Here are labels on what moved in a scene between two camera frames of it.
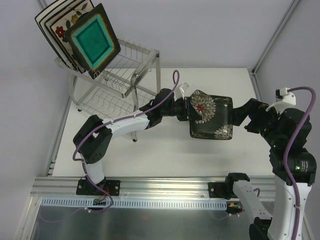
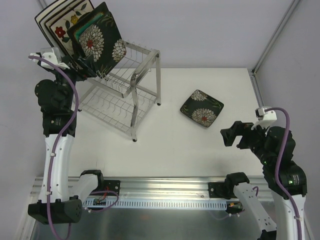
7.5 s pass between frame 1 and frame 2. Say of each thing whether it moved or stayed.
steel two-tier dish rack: stayed
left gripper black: moved
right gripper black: moved
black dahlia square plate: moved
